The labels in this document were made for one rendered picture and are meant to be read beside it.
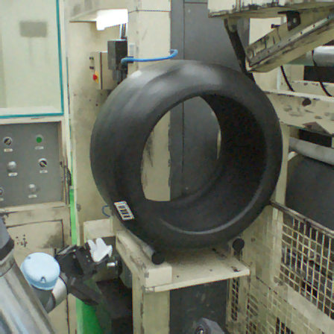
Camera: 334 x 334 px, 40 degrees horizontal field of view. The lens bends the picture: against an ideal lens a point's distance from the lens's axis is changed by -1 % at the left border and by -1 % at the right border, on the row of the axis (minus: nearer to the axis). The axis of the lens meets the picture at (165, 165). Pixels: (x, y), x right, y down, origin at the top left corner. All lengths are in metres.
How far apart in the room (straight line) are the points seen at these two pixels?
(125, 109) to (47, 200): 0.80
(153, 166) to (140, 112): 0.51
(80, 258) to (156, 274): 0.39
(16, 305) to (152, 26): 1.20
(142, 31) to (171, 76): 0.40
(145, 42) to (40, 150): 0.62
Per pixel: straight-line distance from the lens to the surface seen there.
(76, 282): 1.13
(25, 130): 1.89
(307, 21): 1.47
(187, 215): 1.68
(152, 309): 1.97
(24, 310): 0.70
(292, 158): 2.26
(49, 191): 1.95
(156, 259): 1.43
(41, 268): 0.93
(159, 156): 1.73
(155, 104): 1.26
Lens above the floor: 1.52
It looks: 14 degrees down
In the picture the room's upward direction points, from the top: straight up
